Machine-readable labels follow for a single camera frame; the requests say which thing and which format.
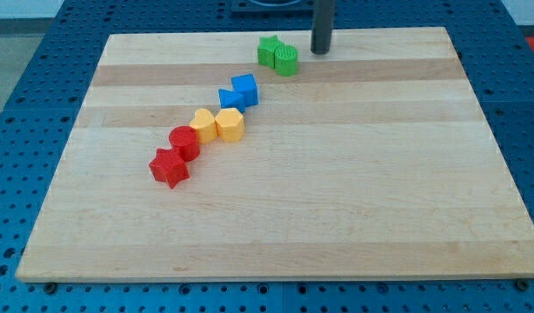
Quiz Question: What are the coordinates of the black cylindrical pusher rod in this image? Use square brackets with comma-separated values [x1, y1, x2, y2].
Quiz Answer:
[310, 0, 337, 55]

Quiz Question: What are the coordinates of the red cylinder block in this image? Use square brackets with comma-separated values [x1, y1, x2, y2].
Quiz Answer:
[169, 126, 200, 162]

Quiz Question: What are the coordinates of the blue triangle block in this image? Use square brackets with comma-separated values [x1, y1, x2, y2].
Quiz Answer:
[218, 89, 246, 114]

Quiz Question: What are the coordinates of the green cylinder block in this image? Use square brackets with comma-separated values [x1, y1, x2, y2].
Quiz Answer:
[274, 45, 298, 77]

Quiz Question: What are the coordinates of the red star block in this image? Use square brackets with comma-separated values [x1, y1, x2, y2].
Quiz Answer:
[149, 148, 190, 189]

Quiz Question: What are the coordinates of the yellow hexagon block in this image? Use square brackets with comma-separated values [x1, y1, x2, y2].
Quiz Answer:
[215, 108, 245, 143]

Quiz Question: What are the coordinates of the blue cube block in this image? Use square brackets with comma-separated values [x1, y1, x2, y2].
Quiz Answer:
[231, 74, 258, 107]

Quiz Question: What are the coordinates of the yellow heart block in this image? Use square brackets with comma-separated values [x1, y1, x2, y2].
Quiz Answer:
[190, 109, 217, 144]

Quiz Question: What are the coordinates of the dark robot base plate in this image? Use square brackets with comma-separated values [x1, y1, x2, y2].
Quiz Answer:
[228, 0, 315, 13]

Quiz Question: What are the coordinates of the wooden board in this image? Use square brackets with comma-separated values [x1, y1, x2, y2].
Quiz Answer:
[16, 27, 534, 283]

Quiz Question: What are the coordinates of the green star block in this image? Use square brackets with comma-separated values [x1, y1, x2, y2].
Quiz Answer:
[257, 35, 284, 69]

